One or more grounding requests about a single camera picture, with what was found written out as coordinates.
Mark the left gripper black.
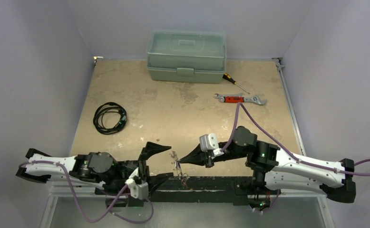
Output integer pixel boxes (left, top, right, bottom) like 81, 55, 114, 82
104, 143, 175, 196

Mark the silver metal key holder plate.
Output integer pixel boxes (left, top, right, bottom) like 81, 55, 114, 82
170, 151, 190, 190

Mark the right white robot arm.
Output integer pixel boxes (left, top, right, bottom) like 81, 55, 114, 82
179, 126, 356, 203

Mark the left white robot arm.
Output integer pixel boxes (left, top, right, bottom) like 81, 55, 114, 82
16, 142, 173, 199

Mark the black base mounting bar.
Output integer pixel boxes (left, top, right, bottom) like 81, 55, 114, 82
94, 175, 282, 208

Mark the silver open-end wrench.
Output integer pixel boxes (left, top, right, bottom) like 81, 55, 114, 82
213, 93, 244, 102

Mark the black yellow screwdriver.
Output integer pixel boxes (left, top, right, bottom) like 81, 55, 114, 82
223, 73, 250, 94

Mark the green plastic toolbox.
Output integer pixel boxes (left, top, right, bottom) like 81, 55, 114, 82
146, 31, 226, 84

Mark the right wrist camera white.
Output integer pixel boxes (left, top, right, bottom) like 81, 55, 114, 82
199, 133, 223, 155

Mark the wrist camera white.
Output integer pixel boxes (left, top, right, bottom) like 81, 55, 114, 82
125, 178, 149, 200
199, 133, 223, 155

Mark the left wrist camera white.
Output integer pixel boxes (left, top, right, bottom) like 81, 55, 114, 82
125, 178, 149, 200

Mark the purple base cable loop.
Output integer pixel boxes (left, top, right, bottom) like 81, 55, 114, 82
105, 192, 155, 225

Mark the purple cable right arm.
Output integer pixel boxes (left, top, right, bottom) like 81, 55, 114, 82
219, 103, 370, 176

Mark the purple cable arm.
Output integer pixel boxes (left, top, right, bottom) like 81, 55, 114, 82
18, 161, 129, 224
219, 103, 370, 176

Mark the coiled black cable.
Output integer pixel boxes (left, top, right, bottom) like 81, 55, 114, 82
92, 102, 127, 135

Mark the red handled adjustable wrench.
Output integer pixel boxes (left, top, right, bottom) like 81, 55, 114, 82
217, 95, 267, 105

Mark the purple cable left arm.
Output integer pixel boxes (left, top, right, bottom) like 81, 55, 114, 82
18, 161, 129, 224

